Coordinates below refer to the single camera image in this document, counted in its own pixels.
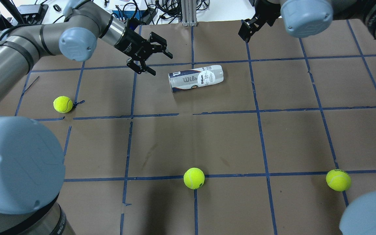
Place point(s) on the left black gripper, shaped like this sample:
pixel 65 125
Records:
pixel 129 41

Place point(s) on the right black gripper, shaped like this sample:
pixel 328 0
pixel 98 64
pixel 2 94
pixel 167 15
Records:
pixel 268 12

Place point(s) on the clear tennis ball can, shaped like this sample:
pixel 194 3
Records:
pixel 195 78

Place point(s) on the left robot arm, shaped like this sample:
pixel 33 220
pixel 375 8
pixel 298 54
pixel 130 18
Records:
pixel 41 68

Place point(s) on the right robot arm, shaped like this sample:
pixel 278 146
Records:
pixel 304 18

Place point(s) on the tennis ball near front edge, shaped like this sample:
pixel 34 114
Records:
pixel 63 104

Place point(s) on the centre tennis ball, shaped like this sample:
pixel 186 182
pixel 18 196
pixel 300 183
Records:
pixel 194 178

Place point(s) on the tennis ball by base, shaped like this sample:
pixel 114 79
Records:
pixel 338 180

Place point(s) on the white blue box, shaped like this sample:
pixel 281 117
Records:
pixel 132 9

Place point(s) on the brown paper table cover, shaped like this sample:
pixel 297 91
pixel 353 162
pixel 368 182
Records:
pixel 288 111

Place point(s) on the aluminium frame post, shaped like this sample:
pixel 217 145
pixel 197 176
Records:
pixel 188 10

